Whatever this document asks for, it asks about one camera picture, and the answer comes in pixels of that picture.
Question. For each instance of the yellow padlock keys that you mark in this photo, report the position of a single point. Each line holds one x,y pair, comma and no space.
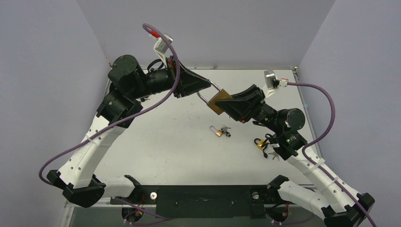
273,154

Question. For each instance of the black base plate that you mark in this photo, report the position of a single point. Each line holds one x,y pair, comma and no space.
204,201

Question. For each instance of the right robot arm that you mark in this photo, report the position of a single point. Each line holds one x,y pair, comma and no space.
334,201

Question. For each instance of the small padlock key charm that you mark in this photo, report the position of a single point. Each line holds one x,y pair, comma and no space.
225,129

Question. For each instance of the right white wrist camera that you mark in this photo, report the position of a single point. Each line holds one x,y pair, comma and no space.
272,83

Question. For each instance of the yellow padlock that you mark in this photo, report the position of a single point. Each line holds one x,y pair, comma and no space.
262,144

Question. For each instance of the large brass padlock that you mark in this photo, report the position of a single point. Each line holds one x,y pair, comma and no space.
221,95

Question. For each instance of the small brass padlock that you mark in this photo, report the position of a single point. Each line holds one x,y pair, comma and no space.
217,131

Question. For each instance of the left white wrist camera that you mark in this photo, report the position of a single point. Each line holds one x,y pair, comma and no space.
160,48

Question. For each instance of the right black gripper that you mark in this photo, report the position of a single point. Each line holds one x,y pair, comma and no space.
255,104

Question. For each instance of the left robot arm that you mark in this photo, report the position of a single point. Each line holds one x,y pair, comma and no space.
130,85

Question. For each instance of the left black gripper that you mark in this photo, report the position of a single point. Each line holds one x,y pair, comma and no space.
189,83

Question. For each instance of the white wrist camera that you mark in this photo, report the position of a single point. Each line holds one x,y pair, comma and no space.
272,83
160,48

